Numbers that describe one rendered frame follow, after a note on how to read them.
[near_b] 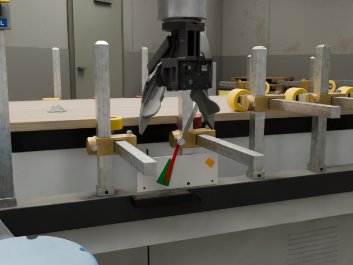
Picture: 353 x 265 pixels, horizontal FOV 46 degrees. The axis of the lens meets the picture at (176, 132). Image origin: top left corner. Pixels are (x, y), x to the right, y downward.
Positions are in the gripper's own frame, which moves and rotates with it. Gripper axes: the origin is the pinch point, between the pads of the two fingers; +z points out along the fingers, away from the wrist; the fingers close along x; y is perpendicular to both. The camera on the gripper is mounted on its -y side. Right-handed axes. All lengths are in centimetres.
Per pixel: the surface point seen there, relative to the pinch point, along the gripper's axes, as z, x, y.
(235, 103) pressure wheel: 0, 50, -54
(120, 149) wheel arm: 9.0, -0.3, -32.8
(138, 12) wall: -102, 227, -608
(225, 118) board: 6, 45, -53
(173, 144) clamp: 10.4, 18.4, -39.8
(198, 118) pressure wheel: 3, 29, -43
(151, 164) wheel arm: 8.7, -0.4, -11.6
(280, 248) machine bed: 61, 75, -56
